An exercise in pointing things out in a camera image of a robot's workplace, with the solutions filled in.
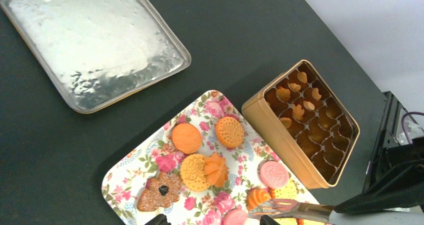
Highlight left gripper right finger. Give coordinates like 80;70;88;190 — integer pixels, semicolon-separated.
259;215;280;225

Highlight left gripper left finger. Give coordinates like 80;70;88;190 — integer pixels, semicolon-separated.
145;214;171;225

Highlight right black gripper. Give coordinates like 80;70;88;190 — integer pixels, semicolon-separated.
334;159;424;214

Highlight white handled metal tongs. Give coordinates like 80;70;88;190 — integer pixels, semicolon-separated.
247;198;424;225

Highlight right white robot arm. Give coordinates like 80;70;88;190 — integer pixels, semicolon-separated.
336;91;424;214

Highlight brown flower cookie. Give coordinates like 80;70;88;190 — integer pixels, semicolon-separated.
137;171;183;212

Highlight pink sandwich cookie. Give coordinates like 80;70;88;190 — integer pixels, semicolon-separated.
259;160;290;189

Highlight floral cookie tray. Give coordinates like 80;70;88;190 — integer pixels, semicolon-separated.
101;90;317;225

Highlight orange plain round cookie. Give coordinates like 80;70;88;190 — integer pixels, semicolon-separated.
171;123;203;154

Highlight yellow dotted round biscuit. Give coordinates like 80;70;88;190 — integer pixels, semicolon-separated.
215;116;245;149

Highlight gold cookie tin box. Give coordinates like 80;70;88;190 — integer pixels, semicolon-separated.
241;59;360;189

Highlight silver tin lid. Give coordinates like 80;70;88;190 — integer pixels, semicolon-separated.
0;0;192;114

